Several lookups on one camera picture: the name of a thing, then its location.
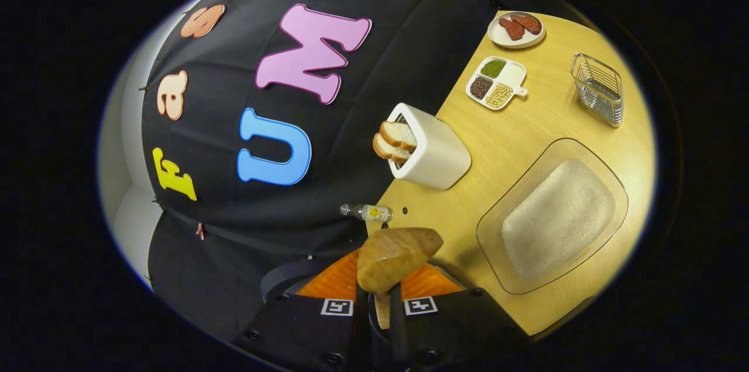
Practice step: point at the heap of dark beans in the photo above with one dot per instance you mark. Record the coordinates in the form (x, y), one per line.
(481, 88)

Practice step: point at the white divided dish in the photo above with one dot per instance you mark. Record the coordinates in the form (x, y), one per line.
(515, 72)

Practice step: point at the small clear glass bottle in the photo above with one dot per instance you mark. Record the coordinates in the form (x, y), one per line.
(374, 213)

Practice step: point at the heap of yellow soybeans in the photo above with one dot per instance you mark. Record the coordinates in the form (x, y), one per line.
(499, 96)

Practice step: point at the clear glass tray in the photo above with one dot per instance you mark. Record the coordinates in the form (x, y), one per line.
(491, 243)

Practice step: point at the wooden spoon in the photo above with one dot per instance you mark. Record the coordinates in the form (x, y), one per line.
(392, 258)

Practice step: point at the large pile of white rice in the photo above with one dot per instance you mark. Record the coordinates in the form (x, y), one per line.
(556, 220)

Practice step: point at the pink clothes peg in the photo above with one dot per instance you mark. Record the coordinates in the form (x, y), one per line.
(200, 231)

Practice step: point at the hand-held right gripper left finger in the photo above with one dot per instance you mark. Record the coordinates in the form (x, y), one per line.
(304, 331)

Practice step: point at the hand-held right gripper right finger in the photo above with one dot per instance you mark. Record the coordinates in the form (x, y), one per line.
(456, 325)

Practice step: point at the white round plate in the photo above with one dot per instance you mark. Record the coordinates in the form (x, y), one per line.
(532, 40)

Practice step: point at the heap of green beans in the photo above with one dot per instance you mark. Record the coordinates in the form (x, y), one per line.
(494, 68)

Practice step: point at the white toaster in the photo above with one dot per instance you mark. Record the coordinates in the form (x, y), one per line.
(439, 155)

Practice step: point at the red meat piece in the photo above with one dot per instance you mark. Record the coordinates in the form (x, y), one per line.
(512, 30)
(528, 23)

